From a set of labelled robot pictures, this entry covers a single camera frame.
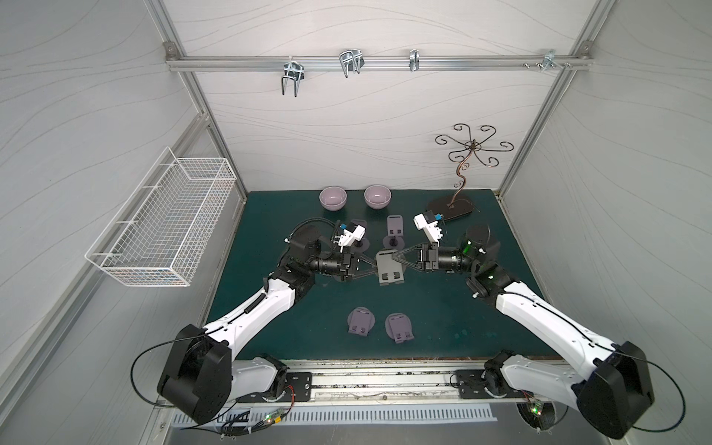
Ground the white vent strip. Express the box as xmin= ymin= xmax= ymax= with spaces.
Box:
xmin=169 ymin=404 xmax=498 ymax=428

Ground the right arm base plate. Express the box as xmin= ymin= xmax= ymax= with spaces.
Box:
xmin=449 ymin=369 xmax=530 ymax=400

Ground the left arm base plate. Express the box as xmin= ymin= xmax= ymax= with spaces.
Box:
xmin=237 ymin=371 xmax=313 ymax=403

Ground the metal hook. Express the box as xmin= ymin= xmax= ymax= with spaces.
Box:
xmin=409 ymin=49 xmax=420 ymax=72
xmin=339 ymin=49 xmax=365 ymax=78
xmin=281 ymin=60 xmax=305 ymax=98
xmin=522 ymin=49 xmax=573 ymax=72

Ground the black cable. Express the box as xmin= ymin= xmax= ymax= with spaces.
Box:
xmin=129 ymin=338 xmax=190 ymax=408
xmin=630 ymin=352 xmax=688 ymax=434

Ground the purple phone stand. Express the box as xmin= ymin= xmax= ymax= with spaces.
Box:
xmin=347 ymin=307 xmax=376 ymax=337
xmin=385 ymin=313 xmax=415 ymax=344
xmin=352 ymin=237 xmax=370 ymax=253
xmin=382 ymin=215 xmax=405 ymax=250

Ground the left metal hook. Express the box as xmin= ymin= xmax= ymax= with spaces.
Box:
xmin=281 ymin=60 xmax=305 ymax=98

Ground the right metal hook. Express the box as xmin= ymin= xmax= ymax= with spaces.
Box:
xmin=522 ymin=49 xmax=573 ymax=72

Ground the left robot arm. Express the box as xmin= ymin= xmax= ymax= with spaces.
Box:
xmin=157 ymin=220 xmax=366 ymax=424

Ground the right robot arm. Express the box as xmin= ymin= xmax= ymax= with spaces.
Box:
xmin=388 ymin=222 xmax=655 ymax=439

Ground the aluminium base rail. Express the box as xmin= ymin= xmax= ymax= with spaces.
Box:
xmin=155 ymin=358 xmax=613 ymax=404

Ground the left black cable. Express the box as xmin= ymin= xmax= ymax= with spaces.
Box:
xmin=129 ymin=338 xmax=190 ymax=408

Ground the horizontal aluminium rail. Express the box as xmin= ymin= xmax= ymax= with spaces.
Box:
xmin=166 ymin=50 xmax=594 ymax=73

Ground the brown metal jewelry tree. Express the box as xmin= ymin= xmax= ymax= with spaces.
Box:
xmin=426 ymin=122 xmax=515 ymax=221

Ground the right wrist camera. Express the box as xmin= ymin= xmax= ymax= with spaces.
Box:
xmin=413 ymin=211 xmax=443 ymax=244

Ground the right lilac ceramic bowl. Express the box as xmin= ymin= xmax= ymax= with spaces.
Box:
xmin=363 ymin=185 xmax=392 ymax=211

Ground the dark grey phone stand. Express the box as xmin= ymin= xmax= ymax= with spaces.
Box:
xmin=376 ymin=250 xmax=404 ymax=286

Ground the right black cable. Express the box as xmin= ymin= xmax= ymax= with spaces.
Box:
xmin=630 ymin=352 xmax=688 ymax=434

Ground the lilac ceramic bowl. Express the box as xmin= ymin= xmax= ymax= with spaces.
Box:
xmin=363 ymin=185 xmax=392 ymax=211
xmin=319 ymin=185 xmax=348 ymax=211

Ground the left lilac ceramic bowl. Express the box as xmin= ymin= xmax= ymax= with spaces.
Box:
xmin=319 ymin=185 xmax=348 ymax=211

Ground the white wire basket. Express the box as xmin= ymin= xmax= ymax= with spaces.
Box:
xmin=85 ymin=148 xmax=237 ymax=287

